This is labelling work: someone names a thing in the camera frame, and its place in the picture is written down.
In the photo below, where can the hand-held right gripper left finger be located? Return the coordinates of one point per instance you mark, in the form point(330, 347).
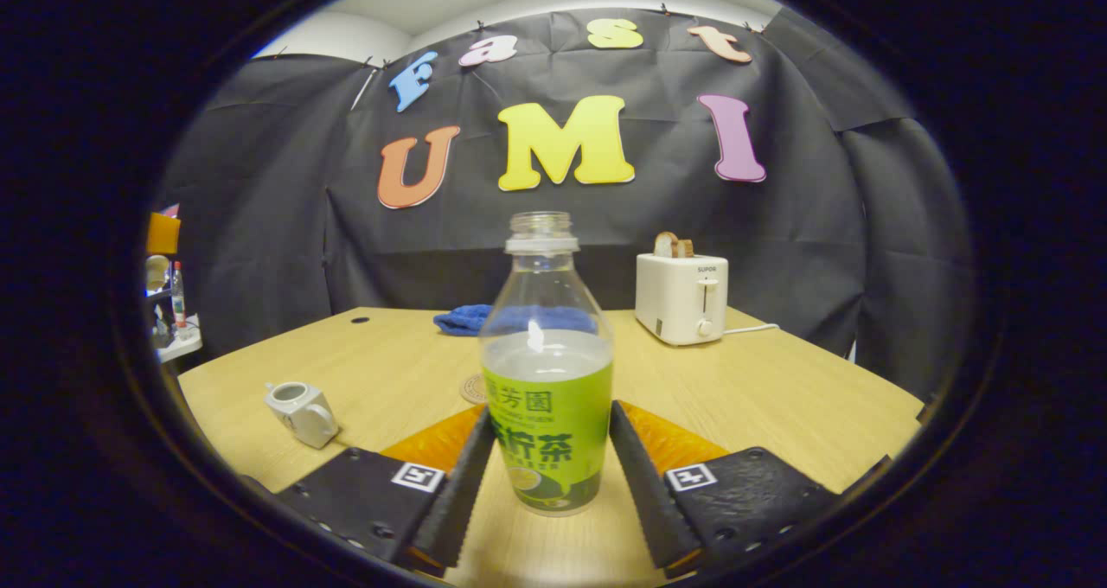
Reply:
point(458, 501)

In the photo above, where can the blue towel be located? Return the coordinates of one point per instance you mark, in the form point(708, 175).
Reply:
point(458, 320)

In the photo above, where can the round brown coaster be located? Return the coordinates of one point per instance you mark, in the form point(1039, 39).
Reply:
point(472, 389)

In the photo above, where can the white side table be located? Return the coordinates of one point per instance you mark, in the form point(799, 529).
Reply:
point(180, 344)

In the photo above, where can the white ceramic teacup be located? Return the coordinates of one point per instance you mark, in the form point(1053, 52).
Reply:
point(303, 419)

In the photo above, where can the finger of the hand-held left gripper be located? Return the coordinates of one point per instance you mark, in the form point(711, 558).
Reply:
point(163, 233)

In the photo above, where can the white toaster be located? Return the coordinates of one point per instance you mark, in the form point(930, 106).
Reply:
point(679, 303)

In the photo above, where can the bread slice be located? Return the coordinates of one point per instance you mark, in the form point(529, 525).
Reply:
point(670, 245)

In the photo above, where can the green label water bottle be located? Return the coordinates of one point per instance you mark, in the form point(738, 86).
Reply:
point(545, 415)

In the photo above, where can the red cap plastic bottle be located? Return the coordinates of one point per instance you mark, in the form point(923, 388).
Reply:
point(178, 298)

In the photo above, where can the black backdrop cloth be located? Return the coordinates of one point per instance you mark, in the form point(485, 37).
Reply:
point(346, 225)

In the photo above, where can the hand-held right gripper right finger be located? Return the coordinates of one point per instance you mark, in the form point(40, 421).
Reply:
point(644, 501)

